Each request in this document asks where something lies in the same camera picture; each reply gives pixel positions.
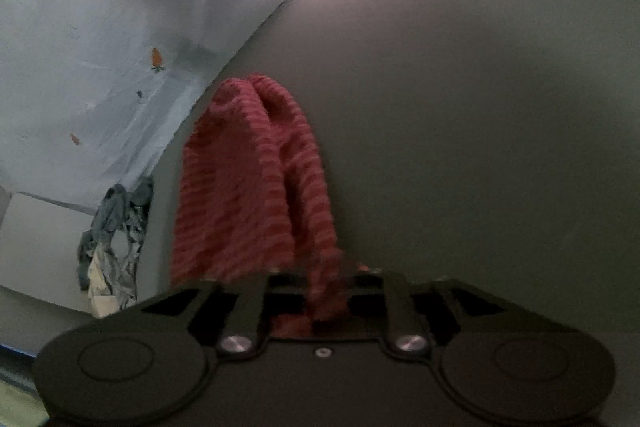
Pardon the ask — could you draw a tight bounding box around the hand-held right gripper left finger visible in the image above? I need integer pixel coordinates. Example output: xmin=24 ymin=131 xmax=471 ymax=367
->
xmin=140 ymin=274 xmax=268 ymax=356

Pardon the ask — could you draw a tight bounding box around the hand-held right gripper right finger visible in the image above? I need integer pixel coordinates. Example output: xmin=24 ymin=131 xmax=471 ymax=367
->
xmin=382 ymin=273 xmax=507 ymax=356

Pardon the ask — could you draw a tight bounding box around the red patterned garment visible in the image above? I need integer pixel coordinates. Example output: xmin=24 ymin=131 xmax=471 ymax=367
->
xmin=170 ymin=74 xmax=372 ymax=340

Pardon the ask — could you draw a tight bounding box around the pile of unfolded clothes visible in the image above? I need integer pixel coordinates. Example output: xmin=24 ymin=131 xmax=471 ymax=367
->
xmin=76 ymin=177 xmax=156 ymax=319

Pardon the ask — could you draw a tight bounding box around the green cloth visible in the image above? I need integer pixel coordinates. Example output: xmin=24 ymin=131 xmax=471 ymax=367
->
xmin=0 ymin=379 xmax=48 ymax=427

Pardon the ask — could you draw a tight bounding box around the carrot print hanging sheet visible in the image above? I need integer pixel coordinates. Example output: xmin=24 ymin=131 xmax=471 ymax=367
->
xmin=0 ymin=0 xmax=383 ymax=214

